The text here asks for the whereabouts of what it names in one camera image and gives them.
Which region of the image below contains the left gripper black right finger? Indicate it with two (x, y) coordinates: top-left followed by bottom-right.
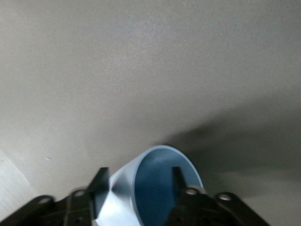
(164, 166), (219, 226)

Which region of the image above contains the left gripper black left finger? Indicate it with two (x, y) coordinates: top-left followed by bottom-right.
(67, 167), (111, 226)

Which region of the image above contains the light blue plastic cup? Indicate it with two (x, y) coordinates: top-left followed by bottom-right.
(95, 145), (205, 226)

